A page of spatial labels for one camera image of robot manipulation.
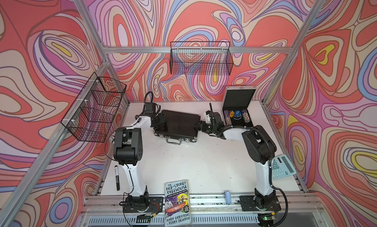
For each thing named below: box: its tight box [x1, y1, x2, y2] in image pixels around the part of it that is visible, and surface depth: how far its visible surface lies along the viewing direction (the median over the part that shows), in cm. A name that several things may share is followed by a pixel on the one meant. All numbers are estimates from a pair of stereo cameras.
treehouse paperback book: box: [164, 179, 192, 227], surface depth 73 cm
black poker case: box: [153, 110, 201, 145], surface depth 98 cm
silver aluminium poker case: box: [221, 85, 257, 127], surface depth 107 cm
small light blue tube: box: [224, 190, 232, 205], surface depth 75 cm
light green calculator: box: [271, 154, 297, 180], surface depth 85 cm
